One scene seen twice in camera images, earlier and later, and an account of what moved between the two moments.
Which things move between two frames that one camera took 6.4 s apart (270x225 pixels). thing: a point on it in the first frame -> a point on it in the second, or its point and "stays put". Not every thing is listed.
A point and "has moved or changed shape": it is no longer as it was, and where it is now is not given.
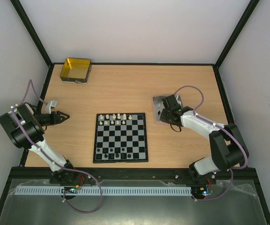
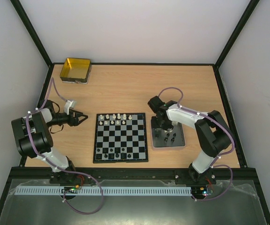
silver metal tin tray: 158,105 has moved or changed shape
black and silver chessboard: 120,138 stays put
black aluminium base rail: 45,174 stays put
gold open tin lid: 76,71 stays put
